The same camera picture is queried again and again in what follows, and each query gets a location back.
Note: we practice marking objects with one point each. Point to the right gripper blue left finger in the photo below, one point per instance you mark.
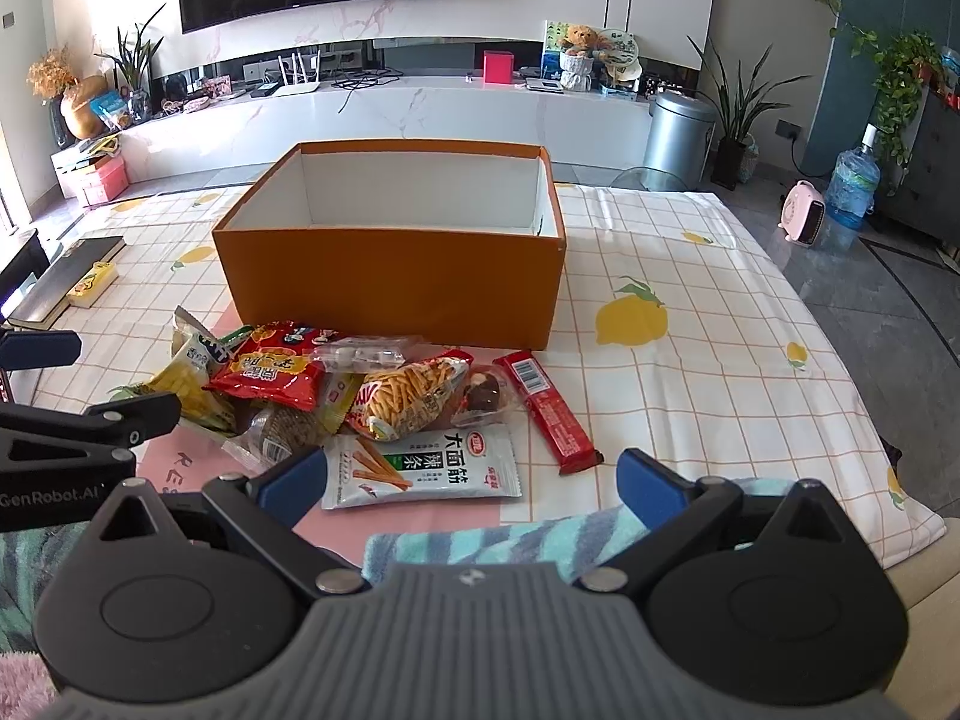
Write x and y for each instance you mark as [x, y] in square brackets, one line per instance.
[259, 514]

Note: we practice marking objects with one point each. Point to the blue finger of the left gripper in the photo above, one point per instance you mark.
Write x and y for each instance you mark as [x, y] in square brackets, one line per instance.
[26, 350]

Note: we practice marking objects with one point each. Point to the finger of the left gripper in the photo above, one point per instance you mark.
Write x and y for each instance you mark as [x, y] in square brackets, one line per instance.
[142, 415]

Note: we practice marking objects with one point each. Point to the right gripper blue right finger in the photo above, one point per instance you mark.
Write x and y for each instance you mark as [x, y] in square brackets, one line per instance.
[682, 518]

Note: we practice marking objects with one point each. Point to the brown cake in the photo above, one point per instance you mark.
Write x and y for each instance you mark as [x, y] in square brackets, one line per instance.
[275, 433]

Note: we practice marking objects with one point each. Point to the yellow chip bag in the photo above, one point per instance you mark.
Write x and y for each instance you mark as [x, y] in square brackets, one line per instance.
[196, 356]

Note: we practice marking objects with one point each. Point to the silver spicy strip packet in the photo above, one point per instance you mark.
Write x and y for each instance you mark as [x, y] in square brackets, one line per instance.
[449, 464]

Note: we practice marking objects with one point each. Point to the red wafer bar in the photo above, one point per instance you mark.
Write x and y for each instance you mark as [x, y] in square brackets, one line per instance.
[562, 432]

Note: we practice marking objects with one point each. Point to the red chip bag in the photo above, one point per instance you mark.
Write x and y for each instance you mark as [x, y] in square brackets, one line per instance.
[279, 362]

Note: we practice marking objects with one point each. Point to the orange stick snack bag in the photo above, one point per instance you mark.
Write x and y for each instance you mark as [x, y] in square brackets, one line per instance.
[391, 405]

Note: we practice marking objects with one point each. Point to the clear yogurt ball pack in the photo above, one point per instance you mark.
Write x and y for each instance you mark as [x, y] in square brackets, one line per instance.
[363, 354]

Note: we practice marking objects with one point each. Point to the clear chocolate candy pack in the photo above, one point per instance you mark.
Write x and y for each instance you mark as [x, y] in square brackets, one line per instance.
[486, 397]

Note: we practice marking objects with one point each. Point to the yellow white America packet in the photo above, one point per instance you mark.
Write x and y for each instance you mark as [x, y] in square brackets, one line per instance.
[336, 397]

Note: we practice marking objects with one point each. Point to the black book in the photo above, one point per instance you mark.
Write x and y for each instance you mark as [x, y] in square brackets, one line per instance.
[47, 300]

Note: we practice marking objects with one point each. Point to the pink placemat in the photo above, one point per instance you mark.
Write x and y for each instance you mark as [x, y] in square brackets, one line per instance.
[186, 459]

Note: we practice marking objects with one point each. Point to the striped teal towel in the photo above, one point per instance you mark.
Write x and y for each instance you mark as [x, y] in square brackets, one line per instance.
[573, 544]

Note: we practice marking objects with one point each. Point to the lemon print tablecloth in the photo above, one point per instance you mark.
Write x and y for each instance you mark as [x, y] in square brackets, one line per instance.
[673, 332]

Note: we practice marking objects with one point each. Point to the pink storage box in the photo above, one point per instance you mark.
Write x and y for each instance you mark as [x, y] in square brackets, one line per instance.
[94, 177]

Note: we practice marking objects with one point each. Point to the tan vase with dried flowers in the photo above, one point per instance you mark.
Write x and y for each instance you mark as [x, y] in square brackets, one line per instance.
[52, 79]

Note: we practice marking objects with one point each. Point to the white tv cabinet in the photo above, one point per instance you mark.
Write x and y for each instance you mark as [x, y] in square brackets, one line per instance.
[584, 129]

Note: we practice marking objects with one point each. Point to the glass vase plant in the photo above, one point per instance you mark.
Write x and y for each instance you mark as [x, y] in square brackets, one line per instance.
[133, 59]

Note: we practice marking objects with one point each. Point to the pink small heater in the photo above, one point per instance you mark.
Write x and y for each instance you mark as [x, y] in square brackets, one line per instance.
[802, 213]

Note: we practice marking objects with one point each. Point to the orange cardboard box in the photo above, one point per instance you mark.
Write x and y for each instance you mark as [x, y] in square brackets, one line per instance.
[453, 241]

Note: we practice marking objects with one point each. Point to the clear glass chair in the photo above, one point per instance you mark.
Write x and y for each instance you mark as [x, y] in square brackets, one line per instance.
[648, 179]

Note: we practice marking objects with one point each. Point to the potted green plant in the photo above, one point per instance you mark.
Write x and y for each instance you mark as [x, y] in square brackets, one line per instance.
[739, 100]

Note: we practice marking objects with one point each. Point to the blue water jug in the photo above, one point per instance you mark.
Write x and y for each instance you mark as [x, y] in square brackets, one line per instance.
[850, 193]

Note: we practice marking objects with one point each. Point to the white router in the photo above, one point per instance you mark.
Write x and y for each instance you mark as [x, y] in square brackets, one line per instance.
[295, 78]

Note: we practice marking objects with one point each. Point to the silver trash can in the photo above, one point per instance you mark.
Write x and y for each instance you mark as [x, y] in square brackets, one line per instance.
[682, 130]

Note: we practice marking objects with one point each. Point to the dark cabinet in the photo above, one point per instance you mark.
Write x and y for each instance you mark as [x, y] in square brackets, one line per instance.
[926, 198]

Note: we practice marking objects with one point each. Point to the teddy bear in pot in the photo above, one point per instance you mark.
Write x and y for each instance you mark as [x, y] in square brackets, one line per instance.
[579, 45]

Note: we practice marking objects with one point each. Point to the red box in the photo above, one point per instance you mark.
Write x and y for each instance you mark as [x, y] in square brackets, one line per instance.
[497, 67]

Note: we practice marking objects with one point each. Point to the hanging ivy plant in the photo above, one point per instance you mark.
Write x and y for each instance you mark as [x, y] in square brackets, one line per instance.
[883, 55]

